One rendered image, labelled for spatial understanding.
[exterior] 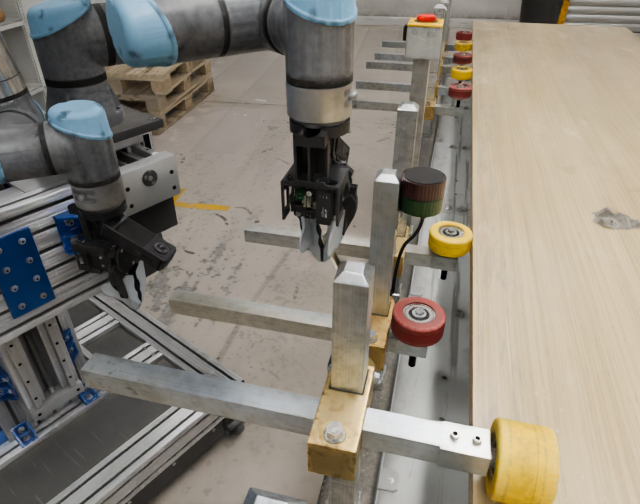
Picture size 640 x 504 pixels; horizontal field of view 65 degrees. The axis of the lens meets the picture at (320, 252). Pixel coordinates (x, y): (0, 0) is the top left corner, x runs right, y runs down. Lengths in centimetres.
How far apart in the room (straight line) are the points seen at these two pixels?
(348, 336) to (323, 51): 29
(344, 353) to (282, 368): 140
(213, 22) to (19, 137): 34
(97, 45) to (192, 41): 55
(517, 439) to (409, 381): 53
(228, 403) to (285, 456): 112
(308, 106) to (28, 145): 41
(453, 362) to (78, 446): 102
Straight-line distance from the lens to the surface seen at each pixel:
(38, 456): 162
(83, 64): 112
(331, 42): 55
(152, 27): 57
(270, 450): 171
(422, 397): 104
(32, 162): 80
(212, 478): 168
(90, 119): 78
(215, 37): 59
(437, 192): 68
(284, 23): 57
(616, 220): 113
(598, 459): 68
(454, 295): 129
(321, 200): 59
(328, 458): 54
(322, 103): 56
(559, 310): 85
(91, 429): 162
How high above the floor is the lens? 140
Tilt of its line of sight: 34 degrees down
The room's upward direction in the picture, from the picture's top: straight up
